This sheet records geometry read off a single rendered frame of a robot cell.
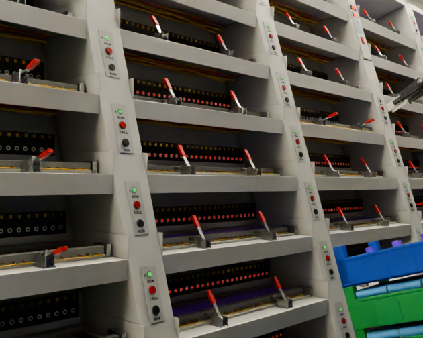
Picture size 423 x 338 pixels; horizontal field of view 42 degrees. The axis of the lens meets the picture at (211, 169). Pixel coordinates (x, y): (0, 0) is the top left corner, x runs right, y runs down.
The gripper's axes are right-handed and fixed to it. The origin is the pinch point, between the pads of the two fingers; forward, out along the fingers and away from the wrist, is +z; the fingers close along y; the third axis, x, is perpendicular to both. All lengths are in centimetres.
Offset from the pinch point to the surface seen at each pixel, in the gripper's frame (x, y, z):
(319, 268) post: -48, -52, 27
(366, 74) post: 25.1, 17.8, 11.0
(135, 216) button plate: -30, -118, 22
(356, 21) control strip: 50, 21, 5
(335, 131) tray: -2.7, -20.5, 17.0
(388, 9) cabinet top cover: 77, 83, 7
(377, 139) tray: -3.8, 11.3, 17.8
